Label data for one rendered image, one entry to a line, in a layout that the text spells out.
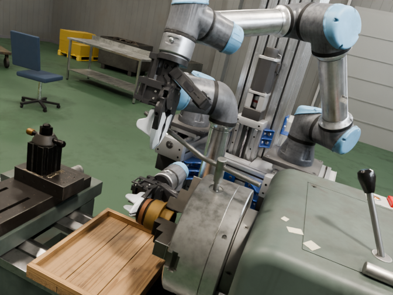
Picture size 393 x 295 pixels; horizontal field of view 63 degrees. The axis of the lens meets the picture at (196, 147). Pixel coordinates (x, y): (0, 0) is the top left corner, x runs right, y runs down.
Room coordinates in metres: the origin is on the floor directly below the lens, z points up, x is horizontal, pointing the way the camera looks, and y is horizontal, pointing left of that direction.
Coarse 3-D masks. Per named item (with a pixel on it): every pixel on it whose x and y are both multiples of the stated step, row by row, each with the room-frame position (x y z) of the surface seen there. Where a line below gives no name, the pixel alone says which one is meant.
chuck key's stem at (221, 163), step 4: (220, 160) 0.67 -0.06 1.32; (224, 160) 0.67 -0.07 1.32; (216, 164) 0.68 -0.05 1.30; (220, 164) 0.67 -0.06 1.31; (224, 164) 0.67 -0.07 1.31; (216, 168) 0.68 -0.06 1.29; (220, 168) 0.67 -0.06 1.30; (216, 172) 0.68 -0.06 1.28; (220, 172) 0.68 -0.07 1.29; (224, 172) 0.69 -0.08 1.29; (216, 176) 0.68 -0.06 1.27; (220, 176) 0.68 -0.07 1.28; (216, 180) 0.68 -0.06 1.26; (220, 180) 0.68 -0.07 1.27; (216, 184) 0.69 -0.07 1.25; (212, 188) 0.70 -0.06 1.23; (216, 188) 0.69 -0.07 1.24
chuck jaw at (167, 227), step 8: (160, 224) 0.70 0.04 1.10; (168, 224) 0.70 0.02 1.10; (176, 224) 0.71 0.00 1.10; (152, 232) 0.70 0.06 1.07; (160, 232) 0.66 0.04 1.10; (168, 232) 0.66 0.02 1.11; (160, 240) 0.62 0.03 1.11; (168, 240) 0.63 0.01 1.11; (160, 248) 0.61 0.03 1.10; (160, 256) 0.61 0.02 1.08; (168, 256) 0.59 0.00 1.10; (176, 256) 0.59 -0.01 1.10; (168, 264) 0.59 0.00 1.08; (176, 264) 0.58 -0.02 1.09
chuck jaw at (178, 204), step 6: (192, 180) 0.80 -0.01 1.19; (198, 180) 0.80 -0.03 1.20; (192, 186) 0.79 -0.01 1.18; (180, 192) 0.78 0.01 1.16; (186, 192) 0.78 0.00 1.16; (174, 198) 0.77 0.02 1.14; (180, 198) 0.77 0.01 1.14; (186, 198) 0.77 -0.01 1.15; (168, 204) 0.76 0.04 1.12; (174, 204) 0.76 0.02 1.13; (180, 204) 0.76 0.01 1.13; (180, 210) 0.75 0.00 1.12
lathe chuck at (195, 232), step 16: (208, 176) 0.75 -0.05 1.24; (192, 192) 0.68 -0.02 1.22; (208, 192) 0.68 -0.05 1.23; (224, 192) 0.69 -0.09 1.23; (192, 208) 0.64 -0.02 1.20; (208, 208) 0.64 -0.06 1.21; (224, 208) 0.64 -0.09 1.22; (192, 224) 0.61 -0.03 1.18; (208, 224) 0.61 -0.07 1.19; (176, 240) 0.59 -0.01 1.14; (192, 240) 0.59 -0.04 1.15; (208, 240) 0.59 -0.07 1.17; (192, 256) 0.57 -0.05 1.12; (208, 256) 0.57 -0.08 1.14; (176, 272) 0.58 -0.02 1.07; (192, 272) 0.57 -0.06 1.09; (176, 288) 0.59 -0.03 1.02; (192, 288) 0.57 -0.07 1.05
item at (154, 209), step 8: (144, 200) 0.77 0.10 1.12; (152, 200) 0.78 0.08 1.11; (144, 208) 0.74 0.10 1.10; (152, 208) 0.74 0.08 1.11; (160, 208) 0.74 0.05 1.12; (168, 208) 0.77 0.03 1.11; (136, 216) 0.74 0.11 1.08; (144, 216) 0.74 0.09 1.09; (152, 216) 0.73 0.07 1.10; (160, 216) 0.73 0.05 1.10; (168, 216) 0.74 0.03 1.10; (176, 216) 0.78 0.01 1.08; (144, 224) 0.73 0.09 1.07; (152, 224) 0.72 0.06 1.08
